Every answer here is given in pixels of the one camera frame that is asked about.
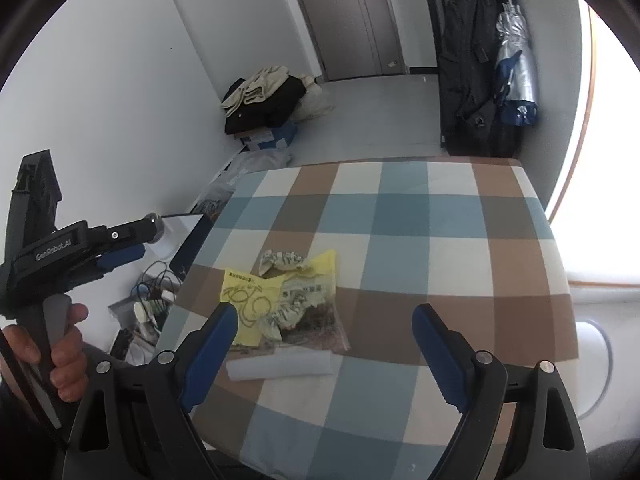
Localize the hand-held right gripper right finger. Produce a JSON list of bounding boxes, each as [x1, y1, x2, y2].
[[411, 302, 587, 480]]

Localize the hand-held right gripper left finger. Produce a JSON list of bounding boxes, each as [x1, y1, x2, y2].
[[62, 302, 240, 480]]

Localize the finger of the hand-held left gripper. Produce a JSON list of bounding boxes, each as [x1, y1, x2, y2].
[[94, 243, 147, 274], [82, 213, 166, 252]]

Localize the yellow printed snack wrapper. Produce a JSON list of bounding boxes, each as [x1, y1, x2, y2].
[[220, 269, 289, 350]]

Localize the white wrapper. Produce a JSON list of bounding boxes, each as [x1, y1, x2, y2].
[[259, 248, 307, 277], [260, 294, 307, 344]]

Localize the yellow and clear snack bag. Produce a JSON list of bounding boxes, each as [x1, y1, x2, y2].
[[277, 250, 352, 357]]

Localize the white round trash bin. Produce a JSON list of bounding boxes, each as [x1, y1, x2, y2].
[[573, 318, 614, 417]]

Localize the person's left hand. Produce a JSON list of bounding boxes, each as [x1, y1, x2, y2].
[[0, 304, 90, 404]]

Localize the white open box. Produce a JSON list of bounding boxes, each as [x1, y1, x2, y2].
[[108, 294, 177, 367]]

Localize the table with checkered cloth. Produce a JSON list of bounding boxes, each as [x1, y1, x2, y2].
[[155, 156, 580, 480]]

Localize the clear plastic bag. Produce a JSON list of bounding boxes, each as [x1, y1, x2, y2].
[[192, 149, 294, 212]]

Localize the blue and white box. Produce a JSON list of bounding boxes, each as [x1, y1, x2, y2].
[[234, 122, 299, 154]]

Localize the black folded clothes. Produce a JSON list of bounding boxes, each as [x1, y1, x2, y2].
[[223, 77, 307, 135]]

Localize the beige folded clothes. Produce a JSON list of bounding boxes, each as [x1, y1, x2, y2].
[[221, 65, 291, 119]]

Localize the white cloth bag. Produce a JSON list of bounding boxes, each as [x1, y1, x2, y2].
[[292, 74, 336, 124]]

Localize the black backpack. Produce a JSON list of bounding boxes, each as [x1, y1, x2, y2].
[[438, 0, 524, 157]]

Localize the silver and blue umbrella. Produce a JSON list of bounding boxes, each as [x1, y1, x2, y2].
[[492, 2, 540, 127]]

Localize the grey door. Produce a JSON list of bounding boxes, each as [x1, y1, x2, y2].
[[284, 0, 407, 82]]

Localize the tangle of cables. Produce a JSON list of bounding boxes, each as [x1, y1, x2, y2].
[[131, 259, 182, 312]]

